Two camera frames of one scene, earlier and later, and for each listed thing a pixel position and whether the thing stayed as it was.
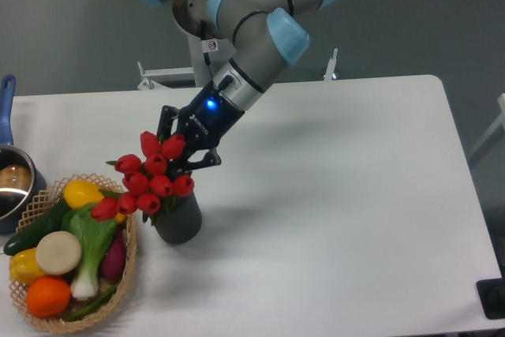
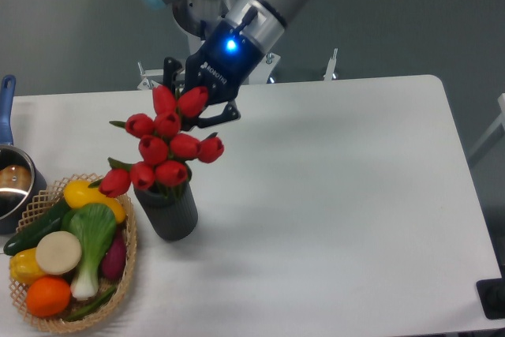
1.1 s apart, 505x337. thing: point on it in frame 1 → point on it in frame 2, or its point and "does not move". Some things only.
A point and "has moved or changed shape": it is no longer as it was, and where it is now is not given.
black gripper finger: [181, 166] → [231, 112]
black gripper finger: [168, 114] → [170, 65]
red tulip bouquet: [150, 181] has moved or changed shape
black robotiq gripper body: [204, 120] → [223, 65]
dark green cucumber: [29, 237] does not move
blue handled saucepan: [20, 176] does not move
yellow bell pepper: [24, 267] does not move
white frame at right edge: [500, 121] does not move
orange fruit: [48, 297] does not move
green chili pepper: [96, 303] does not move
